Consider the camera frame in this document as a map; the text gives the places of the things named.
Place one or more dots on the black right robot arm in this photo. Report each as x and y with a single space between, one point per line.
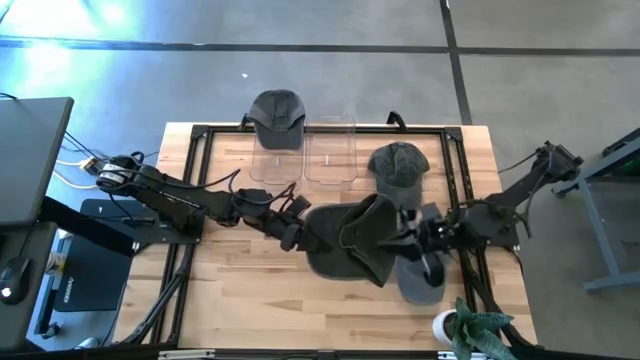
505 207

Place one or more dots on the black computer case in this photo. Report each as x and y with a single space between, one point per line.
95 280

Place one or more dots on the black computer mouse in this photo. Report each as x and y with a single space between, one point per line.
14 280

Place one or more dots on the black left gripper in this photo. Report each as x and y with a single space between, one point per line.
277 222

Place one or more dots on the black desk beam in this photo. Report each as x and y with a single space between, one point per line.
90 232

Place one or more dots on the grey baseball cap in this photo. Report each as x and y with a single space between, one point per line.
412 287
276 115

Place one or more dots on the dark grey monitor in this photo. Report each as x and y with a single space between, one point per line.
30 160

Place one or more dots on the black aluminium table frame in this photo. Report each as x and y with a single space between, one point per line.
225 129

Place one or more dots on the clear plastic bin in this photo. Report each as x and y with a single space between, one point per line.
275 170
330 167

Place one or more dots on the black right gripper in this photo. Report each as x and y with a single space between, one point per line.
437 235

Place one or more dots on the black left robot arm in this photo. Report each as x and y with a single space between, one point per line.
175 197

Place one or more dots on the black desk surface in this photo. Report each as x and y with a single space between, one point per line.
42 280

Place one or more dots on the green potted plant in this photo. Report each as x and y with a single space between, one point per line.
480 330

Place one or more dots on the grey metal table frame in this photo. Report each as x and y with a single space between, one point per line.
597 235

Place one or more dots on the yellow power connector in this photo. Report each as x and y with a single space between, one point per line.
89 163

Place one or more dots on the white plant pot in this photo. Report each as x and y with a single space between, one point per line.
440 327

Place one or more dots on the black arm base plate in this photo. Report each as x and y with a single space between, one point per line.
505 239
110 212

